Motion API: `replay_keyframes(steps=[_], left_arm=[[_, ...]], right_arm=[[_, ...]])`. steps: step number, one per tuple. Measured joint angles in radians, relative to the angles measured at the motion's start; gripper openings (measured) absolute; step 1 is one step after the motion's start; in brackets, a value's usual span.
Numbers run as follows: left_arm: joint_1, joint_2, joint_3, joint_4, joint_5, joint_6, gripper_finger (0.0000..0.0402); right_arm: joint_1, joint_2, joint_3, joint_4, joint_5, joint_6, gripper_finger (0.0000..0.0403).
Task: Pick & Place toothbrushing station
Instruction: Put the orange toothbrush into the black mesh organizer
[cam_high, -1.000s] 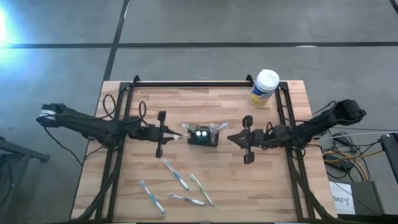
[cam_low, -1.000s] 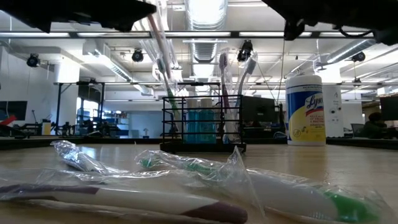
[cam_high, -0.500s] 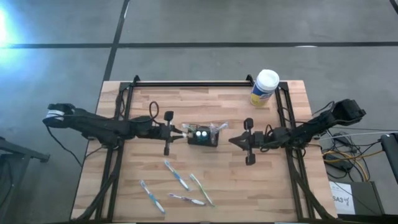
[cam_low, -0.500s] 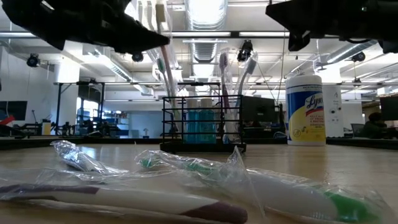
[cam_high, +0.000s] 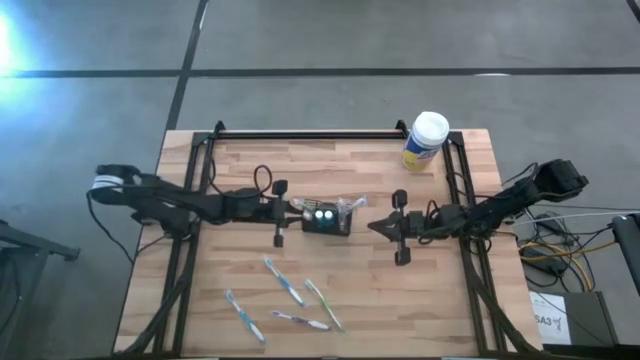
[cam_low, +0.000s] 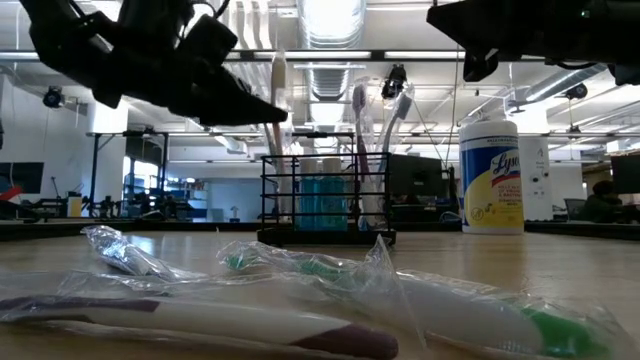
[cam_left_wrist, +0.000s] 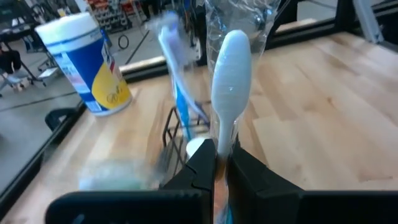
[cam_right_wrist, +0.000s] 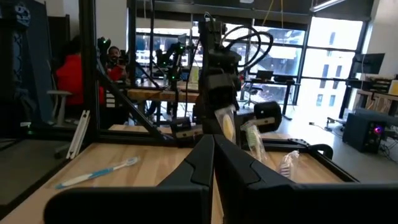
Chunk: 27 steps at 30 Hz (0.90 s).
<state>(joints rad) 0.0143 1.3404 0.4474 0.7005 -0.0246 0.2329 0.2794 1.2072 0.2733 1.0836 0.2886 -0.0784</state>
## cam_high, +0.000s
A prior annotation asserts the yellow blue wipes canister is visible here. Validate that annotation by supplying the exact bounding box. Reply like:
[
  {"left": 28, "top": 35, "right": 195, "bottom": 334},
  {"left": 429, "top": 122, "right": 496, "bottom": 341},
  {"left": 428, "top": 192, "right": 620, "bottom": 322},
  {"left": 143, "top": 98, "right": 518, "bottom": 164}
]
[{"left": 401, "top": 110, "right": 451, "bottom": 173}]

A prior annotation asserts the black wire caddy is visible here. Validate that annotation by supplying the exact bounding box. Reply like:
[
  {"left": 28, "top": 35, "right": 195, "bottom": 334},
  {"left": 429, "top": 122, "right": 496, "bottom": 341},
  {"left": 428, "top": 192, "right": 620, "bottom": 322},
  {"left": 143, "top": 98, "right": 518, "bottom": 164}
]
[{"left": 301, "top": 198, "right": 354, "bottom": 237}]

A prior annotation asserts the white floor cable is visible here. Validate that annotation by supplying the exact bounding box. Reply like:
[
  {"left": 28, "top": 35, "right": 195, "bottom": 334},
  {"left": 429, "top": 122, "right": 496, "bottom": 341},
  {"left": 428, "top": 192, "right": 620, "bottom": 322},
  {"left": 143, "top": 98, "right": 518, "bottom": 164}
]
[{"left": 514, "top": 210, "right": 640, "bottom": 225}]

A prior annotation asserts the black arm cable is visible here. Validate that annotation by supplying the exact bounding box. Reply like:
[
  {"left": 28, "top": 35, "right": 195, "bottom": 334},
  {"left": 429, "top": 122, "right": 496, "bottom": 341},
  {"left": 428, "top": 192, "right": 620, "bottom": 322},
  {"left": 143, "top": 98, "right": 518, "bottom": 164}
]
[
  {"left": 424, "top": 160, "right": 544, "bottom": 229},
  {"left": 204, "top": 163, "right": 275, "bottom": 197}
]

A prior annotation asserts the black aluminium rig frame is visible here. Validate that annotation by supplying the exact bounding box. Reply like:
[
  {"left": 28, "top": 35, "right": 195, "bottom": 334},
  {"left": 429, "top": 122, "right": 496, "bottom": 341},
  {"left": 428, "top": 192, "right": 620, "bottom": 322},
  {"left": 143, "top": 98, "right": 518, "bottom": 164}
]
[{"left": 114, "top": 119, "right": 544, "bottom": 357}]

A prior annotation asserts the black power brick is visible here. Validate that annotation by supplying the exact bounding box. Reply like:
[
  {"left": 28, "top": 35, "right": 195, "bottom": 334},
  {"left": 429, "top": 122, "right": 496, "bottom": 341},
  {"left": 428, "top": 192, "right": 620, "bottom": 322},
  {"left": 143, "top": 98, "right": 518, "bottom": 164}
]
[{"left": 522, "top": 247, "right": 566, "bottom": 276}]

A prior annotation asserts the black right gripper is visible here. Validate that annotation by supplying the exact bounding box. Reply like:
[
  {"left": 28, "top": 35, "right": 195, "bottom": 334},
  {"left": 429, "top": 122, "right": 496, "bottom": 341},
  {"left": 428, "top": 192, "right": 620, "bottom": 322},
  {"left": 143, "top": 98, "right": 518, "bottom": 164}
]
[{"left": 367, "top": 189, "right": 431, "bottom": 266}]

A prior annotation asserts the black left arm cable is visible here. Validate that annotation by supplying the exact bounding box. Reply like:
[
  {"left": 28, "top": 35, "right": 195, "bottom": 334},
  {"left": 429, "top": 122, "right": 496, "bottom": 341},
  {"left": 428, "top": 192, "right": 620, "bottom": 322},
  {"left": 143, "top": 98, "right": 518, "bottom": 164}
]
[{"left": 204, "top": 163, "right": 275, "bottom": 197}]

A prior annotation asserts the dark metal stand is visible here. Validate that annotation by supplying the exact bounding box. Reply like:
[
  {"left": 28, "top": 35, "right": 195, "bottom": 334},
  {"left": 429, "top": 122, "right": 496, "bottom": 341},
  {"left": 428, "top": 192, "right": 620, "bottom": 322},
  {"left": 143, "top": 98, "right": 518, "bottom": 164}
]
[{"left": 0, "top": 219, "right": 81, "bottom": 360}]

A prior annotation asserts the white paper label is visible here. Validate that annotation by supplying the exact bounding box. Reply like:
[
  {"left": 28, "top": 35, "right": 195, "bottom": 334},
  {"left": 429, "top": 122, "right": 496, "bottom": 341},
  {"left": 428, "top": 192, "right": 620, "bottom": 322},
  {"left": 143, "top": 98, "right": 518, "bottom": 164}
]
[{"left": 529, "top": 292, "right": 573, "bottom": 346}]

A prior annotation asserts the purple white toothbrush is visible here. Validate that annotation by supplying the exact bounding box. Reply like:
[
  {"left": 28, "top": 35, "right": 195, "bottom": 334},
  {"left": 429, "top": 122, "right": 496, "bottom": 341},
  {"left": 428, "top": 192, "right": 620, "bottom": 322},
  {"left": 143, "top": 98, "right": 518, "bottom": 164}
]
[{"left": 269, "top": 309, "right": 332, "bottom": 331}]

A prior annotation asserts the black computer case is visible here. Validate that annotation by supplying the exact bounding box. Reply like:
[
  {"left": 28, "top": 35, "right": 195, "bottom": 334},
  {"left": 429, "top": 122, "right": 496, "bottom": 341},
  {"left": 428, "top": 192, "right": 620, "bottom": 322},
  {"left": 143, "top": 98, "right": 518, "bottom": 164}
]
[{"left": 529, "top": 291, "right": 621, "bottom": 347}]

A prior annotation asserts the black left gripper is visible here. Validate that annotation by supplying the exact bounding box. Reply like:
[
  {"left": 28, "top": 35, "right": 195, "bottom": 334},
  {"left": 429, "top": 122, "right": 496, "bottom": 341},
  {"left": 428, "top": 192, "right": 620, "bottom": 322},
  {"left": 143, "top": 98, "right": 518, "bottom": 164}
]
[{"left": 249, "top": 179, "right": 305, "bottom": 249}]

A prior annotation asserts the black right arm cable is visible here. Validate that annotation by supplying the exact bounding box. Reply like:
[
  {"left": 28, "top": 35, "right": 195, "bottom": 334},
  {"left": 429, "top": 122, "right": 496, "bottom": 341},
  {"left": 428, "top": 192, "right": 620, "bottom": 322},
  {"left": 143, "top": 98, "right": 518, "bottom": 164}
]
[{"left": 424, "top": 160, "right": 544, "bottom": 229}]

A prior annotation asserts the yellow floor cable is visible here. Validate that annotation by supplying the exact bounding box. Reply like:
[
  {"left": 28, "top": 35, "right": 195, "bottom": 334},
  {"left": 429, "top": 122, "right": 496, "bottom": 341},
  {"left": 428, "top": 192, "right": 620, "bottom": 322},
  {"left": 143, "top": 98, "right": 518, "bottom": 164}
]
[{"left": 519, "top": 242, "right": 616, "bottom": 294}]

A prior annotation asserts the black curved furniture part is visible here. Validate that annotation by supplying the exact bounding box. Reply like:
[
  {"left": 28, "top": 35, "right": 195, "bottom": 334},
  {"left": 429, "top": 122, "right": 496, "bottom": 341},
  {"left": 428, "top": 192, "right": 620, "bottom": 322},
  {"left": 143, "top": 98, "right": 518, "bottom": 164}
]
[{"left": 612, "top": 213, "right": 640, "bottom": 296}]

